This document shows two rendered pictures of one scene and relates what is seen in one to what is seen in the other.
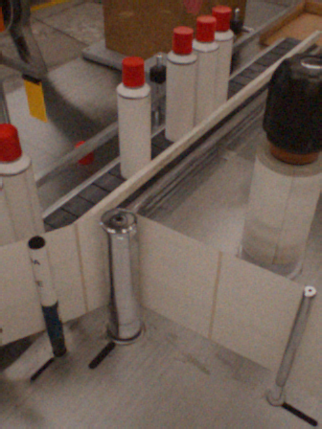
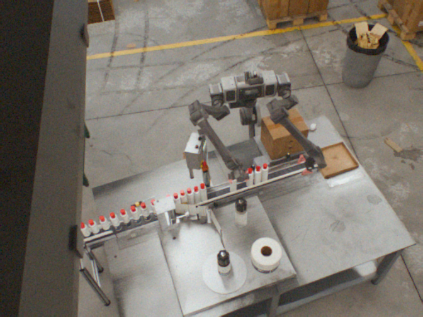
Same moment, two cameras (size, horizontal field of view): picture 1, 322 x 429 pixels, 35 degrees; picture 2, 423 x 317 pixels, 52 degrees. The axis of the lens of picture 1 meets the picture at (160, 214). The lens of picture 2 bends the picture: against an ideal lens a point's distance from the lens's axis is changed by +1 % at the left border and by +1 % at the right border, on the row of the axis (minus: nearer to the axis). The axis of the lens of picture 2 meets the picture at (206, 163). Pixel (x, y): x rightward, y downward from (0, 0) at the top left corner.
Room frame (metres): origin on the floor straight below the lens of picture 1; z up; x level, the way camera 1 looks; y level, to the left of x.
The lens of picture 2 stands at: (-0.79, -0.98, 3.70)
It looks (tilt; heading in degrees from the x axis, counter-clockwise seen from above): 54 degrees down; 40
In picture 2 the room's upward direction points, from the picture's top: 6 degrees counter-clockwise
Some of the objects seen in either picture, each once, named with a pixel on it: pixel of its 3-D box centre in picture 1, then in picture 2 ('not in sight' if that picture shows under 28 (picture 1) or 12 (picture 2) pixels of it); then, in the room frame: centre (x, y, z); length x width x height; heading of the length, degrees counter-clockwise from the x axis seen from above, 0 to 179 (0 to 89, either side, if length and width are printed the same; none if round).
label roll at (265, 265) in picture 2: not in sight; (265, 255); (0.34, -0.46, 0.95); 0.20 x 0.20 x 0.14
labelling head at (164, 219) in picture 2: not in sight; (166, 213); (0.20, 0.29, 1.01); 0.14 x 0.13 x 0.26; 145
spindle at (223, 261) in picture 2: not in sight; (223, 263); (0.11, -0.27, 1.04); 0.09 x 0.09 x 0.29
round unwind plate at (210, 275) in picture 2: not in sight; (224, 272); (0.11, -0.27, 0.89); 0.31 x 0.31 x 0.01
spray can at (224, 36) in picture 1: (217, 63); (264, 172); (0.91, -0.10, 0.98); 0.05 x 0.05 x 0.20
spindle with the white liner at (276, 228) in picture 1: (287, 176); (240, 211); (0.50, -0.16, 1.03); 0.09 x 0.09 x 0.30
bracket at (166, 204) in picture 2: not in sight; (164, 205); (0.19, 0.28, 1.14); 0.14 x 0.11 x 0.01; 145
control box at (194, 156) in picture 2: not in sight; (196, 151); (0.56, 0.25, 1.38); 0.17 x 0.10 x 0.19; 20
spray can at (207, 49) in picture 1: (202, 75); (257, 175); (0.86, -0.07, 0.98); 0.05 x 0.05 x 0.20
